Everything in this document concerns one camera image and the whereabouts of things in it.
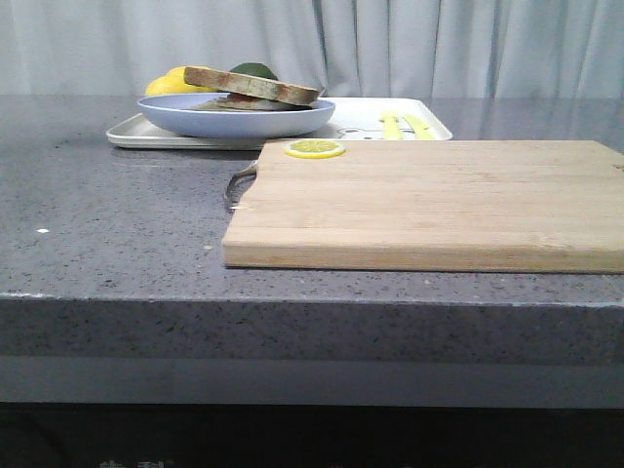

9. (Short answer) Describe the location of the fried egg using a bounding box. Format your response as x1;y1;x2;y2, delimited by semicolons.
219;93;311;111

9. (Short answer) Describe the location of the bread slice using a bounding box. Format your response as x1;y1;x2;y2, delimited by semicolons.
187;97;275;112
183;66;322;105

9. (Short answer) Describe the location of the light blue round plate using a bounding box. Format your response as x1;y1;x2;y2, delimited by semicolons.
137;93;335;138

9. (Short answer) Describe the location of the white bear tray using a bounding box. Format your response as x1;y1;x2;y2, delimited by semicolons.
106;97;452;151

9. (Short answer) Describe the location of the lemon slice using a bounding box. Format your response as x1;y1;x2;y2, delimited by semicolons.
284;138;346;159

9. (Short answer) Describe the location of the green lime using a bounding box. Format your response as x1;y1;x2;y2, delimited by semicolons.
230;62;278;81

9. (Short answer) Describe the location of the white curtain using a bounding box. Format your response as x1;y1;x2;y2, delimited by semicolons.
1;1;623;98

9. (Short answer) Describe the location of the front yellow lemon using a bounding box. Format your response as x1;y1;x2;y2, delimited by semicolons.
144;75;211;97

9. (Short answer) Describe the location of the yellow lemon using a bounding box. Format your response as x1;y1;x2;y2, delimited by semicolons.
166;66;185;79
144;75;211;97

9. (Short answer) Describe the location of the rear yellow lemon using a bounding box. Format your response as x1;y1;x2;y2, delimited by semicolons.
166;66;185;79

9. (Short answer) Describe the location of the wooden cutting board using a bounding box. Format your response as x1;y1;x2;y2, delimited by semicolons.
222;140;623;273

